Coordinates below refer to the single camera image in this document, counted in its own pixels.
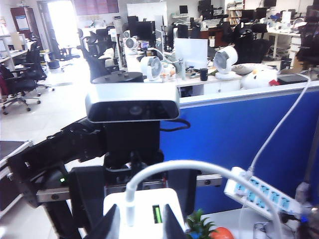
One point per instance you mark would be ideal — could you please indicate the black flat box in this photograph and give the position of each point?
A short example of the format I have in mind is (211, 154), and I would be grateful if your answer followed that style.
(291, 79)

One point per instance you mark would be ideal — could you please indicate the small black office monitor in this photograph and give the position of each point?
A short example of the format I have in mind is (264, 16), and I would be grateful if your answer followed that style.
(144, 30)

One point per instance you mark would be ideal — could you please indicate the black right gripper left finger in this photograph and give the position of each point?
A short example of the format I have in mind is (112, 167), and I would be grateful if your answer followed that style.
(109, 229)

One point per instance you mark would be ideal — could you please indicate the white charging base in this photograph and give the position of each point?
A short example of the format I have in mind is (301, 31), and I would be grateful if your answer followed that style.
(142, 199)

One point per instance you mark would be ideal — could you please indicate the small pale bottle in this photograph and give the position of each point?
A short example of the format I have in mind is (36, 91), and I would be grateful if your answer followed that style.
(182, 69)

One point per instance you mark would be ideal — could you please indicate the white power strip blue sockets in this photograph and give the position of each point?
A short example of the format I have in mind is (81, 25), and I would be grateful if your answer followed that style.
(261, 194)

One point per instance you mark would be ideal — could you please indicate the black office chair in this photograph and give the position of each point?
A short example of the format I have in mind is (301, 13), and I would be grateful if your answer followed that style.
(251, 49)
(97, 64)
(17, 84)
(35, 62)
(310, 37)

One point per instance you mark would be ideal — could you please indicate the white plush toy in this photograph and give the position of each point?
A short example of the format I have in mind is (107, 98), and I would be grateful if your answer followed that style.
(256, 79)

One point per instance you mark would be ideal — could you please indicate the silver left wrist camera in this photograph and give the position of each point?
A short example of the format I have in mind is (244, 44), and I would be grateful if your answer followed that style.
(132, 97)

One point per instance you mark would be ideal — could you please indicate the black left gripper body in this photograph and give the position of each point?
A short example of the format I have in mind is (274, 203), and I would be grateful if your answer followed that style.
(132, 139)

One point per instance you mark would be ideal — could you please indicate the white office desk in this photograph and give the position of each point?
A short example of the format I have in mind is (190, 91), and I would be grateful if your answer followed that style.
(219, 87)

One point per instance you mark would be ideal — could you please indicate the white board panel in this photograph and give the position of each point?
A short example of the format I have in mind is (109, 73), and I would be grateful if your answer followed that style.
(190, 52)

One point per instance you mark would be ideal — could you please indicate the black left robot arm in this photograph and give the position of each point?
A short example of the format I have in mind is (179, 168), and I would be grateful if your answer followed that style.
(49, 154)

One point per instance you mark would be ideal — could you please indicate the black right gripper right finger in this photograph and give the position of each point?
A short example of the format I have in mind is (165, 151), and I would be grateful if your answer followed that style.
(172, 231)

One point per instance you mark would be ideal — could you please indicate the brown wooden cabinet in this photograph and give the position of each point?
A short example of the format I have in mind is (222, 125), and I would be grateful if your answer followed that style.
(33, 22)

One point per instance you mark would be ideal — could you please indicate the orange pineapple with leaves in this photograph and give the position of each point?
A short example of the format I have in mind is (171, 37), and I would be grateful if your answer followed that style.
(199, 224)

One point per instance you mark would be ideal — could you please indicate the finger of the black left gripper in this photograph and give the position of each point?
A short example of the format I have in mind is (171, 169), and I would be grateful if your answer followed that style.
(185, 191)
(87, 189)

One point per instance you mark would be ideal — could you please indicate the black aluminium-edged case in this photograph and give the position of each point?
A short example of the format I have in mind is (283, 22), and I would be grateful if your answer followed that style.
(7, 149)

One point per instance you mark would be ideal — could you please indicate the blue office partition panel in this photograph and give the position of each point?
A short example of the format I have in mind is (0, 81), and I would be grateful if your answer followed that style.
(224, 137)

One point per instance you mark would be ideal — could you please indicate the black cup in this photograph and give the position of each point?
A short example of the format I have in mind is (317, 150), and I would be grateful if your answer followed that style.
(204, 74)

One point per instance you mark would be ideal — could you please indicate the large white whiteboard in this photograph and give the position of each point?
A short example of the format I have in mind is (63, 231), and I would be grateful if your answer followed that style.
(147, 11)

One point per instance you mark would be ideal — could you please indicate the white desk fan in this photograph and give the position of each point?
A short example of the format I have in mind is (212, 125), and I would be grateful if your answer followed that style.
(130, 44)
(152, 67)
(225, 59)

